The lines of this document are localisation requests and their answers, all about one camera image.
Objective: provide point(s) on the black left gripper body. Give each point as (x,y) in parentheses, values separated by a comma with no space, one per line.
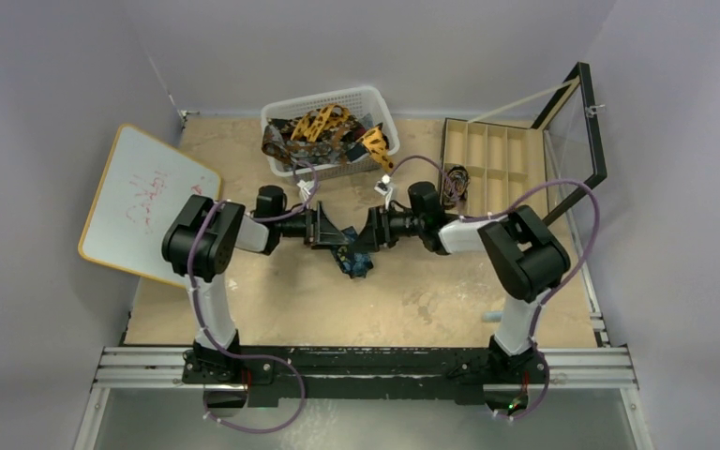
(309,235)

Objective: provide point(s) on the yellow framed whiteboard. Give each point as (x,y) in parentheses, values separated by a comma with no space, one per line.
(144,186)

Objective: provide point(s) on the white plastic basket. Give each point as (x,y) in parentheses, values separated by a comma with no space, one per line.
(365,102)

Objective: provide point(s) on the rolled cat pattern tie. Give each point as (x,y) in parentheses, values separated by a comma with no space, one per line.
(456,184)

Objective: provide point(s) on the black tie display box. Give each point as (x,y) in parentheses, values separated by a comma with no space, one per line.
(505,160)

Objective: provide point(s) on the dark brown patterned tie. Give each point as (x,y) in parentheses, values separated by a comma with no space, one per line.
(333,145)

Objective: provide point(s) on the aluminium frame rail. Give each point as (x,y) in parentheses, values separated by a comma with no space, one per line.
(147,367)

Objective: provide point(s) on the navy blue shell pattern tie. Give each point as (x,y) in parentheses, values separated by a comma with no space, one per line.
(352,264)

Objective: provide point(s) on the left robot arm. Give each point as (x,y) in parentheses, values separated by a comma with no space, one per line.
(200,243)

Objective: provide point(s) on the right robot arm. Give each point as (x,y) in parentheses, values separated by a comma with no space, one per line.
(527,258)

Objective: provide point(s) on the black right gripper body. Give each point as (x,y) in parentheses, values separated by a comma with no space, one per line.
(382,225)

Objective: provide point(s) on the light blue marker pen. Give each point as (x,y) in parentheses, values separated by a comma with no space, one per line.
(492,316)

